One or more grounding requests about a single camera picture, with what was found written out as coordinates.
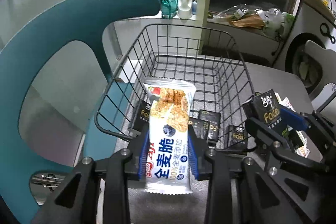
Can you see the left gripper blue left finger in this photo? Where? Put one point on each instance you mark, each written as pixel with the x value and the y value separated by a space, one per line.
pixel 127 164

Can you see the black wire basket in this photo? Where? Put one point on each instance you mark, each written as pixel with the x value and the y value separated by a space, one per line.
pixel 203 62

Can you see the teal chair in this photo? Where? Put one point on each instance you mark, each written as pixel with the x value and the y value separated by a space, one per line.
pixel 55 64

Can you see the wholewheat cracker packet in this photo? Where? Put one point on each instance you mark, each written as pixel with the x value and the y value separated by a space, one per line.
pixel 167 163

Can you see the bag of groceries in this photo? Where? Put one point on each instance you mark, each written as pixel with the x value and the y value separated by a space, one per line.
pixel 242 16

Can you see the black Face tissue pack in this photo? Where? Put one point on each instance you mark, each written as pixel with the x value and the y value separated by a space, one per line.
pixel 266 108

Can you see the teal plastic bag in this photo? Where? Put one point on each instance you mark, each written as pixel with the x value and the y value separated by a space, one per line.
pixel 169 8

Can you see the blue small bottle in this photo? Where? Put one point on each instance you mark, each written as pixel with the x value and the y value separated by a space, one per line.
pixel 194 7

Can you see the washing machine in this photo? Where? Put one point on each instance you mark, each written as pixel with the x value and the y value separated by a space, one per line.
pixel 308 25

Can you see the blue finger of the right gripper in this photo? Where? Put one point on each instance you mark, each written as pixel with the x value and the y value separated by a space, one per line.
pixel 264 135
pixel 293 119

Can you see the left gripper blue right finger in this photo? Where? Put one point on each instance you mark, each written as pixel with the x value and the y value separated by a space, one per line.
pixel 210 165

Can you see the black Face pack front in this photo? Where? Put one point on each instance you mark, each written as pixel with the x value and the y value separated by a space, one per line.
pixel 214 120

